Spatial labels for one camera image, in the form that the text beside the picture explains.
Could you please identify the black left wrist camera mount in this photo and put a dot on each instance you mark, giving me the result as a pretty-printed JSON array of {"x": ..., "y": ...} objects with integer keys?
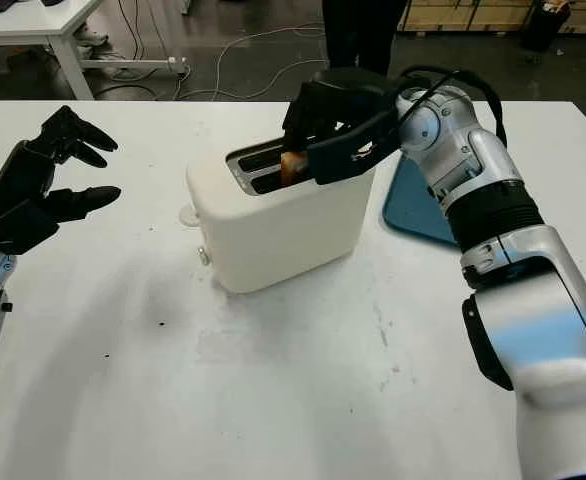
[{"x": 18, "y": 230}]

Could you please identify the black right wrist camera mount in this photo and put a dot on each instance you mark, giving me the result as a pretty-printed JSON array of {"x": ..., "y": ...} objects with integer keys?
[{"x": 348, "y": 155}]

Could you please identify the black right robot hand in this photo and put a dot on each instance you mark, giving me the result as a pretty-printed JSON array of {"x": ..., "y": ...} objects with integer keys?
[{"x": 343, "y": 95}]

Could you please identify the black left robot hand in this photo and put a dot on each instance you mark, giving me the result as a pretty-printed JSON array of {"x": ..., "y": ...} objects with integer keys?
[{"x": 18, "y": 175}]

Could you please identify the cream two-slot toaster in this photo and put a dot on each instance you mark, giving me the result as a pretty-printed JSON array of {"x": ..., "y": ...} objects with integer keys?
[{"x": 283, "y": 235}]

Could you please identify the blue plastic tray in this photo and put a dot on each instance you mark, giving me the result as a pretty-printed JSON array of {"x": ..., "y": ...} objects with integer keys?
[{"x": 413, "y": 210}]

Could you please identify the black trash bin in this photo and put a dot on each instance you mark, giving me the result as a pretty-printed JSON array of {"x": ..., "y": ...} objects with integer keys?
[{"x": 543, "y": 30}]

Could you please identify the person in black trousers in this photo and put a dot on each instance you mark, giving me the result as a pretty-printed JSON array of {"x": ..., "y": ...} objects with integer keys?
[{"x": 358, "y": 35}]

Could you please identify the white office desk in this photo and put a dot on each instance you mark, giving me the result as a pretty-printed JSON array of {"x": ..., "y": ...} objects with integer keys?
[{"x": 73, "y": 20}]

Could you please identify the toast slice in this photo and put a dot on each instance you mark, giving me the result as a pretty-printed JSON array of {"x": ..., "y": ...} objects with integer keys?
[{"x": 293, "y": 167}]

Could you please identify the white sneaker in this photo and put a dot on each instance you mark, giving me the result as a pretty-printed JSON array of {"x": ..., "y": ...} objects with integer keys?
[{"x": 92, "y": 36}]

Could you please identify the black computer mouse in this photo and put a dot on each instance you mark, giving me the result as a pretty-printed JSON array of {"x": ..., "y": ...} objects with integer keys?
[{"x": 52, "y": 2}]

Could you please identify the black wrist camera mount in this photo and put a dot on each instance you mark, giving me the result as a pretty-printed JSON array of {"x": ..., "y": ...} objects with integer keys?
[
  {"x": 348, "y": 155},
  {"x": 18, "y": 230}
]

